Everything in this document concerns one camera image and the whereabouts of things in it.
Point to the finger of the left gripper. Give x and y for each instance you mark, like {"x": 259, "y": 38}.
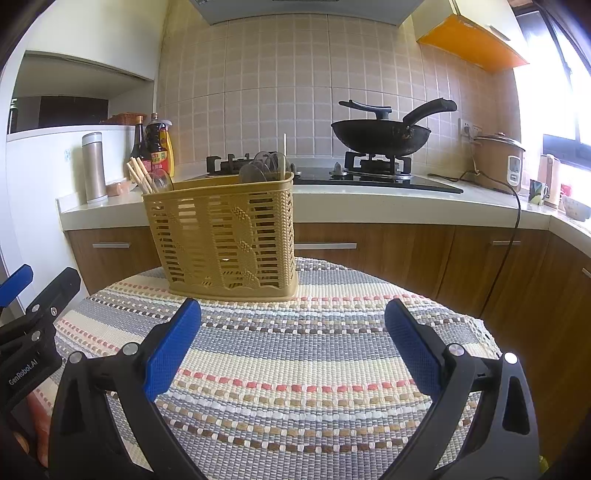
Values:
{"x": 52, "y": 300}
{"x": 15, "y": 284}

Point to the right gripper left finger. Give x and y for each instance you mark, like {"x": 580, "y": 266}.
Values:
{"x": 84, "y": 440}

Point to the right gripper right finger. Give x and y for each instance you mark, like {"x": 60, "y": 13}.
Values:
{"x": 502, "y": 442}

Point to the wooden chopstick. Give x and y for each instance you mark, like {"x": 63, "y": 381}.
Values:
{"x": 142, "y": 174}
{"x": 135, "y": 178}
{"x": 283, "y": 158}

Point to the clear plastic spoon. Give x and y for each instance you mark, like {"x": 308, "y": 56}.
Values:
{"x": 250, "y": 173}
{"x": 269, "y": 163}
{"x": 160, "y": 181}

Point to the steel thermos flask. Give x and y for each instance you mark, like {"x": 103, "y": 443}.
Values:
{"x": 94, "y": 179}

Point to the small pink box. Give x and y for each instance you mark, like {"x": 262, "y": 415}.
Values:
{"x": 119, "y": 188}

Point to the dark soy sauce bottle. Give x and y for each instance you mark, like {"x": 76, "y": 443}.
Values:
{"x": 140, "y": 150}

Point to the large soy sauce bottle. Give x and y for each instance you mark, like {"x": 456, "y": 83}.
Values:
{"x": 155, "y": 136}

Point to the yellow plastic utensil basket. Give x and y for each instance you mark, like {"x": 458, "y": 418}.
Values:
{"x": 218, "y": 238}

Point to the yellow oil bottle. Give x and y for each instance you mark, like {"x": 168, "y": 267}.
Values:
{"x": 167, "y": 144}

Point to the striped woven table mat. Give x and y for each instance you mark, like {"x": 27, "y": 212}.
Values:
{"x": 310, "y": 388}

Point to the woven basket on shelf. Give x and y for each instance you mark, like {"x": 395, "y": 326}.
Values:
{"x": 125, "y": 118}

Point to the dark mug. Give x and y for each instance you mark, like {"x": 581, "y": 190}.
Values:
{"x": 538, "y": 192}

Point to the brown rice cooker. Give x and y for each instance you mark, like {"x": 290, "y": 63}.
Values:
{"x": 499, "y": 161}

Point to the black gas stove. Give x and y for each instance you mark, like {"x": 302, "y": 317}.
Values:
{"x": 355, "y": 169}

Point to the black wok with lid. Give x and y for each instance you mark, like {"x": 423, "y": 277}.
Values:
{"x": 383, "y": 136}

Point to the white range hood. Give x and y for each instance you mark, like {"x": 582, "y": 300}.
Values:
{"x": 393, "y": 12}

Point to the orange wall cabinet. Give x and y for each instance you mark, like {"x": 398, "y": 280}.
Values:
{"x": 473, "y": 44}

